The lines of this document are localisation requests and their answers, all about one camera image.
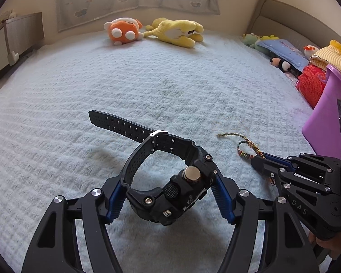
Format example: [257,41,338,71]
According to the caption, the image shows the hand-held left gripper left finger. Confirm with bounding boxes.
[21,176,129,273]

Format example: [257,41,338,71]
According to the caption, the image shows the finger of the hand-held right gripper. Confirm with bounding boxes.
[251,159,333,199]
[263,152,341,178]

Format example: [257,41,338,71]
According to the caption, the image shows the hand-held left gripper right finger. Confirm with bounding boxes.
[211,173,320,273]

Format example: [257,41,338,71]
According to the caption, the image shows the woven multicolour bracelet long tails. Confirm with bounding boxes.
[217,132,266,160]

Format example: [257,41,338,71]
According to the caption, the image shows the black digital wrist watch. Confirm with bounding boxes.
[89,110,218,226]

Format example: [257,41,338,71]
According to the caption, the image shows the purple plastic bin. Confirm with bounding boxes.
[302,64,341,160]

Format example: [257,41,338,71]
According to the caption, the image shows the person's right hand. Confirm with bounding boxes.
[308,232,334,262]

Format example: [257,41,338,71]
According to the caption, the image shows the red knitted cloth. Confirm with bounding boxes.
[296,64,328,109]

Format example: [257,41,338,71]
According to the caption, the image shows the panda plush toy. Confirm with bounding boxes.
[269,57,300,76]

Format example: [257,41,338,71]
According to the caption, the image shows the blue printed pillow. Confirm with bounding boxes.
[256,38,310,73]

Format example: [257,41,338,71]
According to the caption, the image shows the small white orange plush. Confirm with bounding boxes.
[303,45,320,59]

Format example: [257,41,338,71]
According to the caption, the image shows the yellow striped cloth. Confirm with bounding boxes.
[310,40,341,84]

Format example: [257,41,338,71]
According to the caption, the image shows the green plush toy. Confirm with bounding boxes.
[242,33,280,49]

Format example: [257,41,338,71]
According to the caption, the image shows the beige padded headboard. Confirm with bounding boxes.
[246,0,330,52]

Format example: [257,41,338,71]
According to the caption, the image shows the yellow plush toy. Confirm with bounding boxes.
[143,18,204,49]

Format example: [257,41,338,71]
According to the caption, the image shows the orange white spotted plush toy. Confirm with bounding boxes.
[104,18,144,46]

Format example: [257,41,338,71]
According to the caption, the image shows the grey cloud print cloth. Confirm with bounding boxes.
[55,0,221,32]

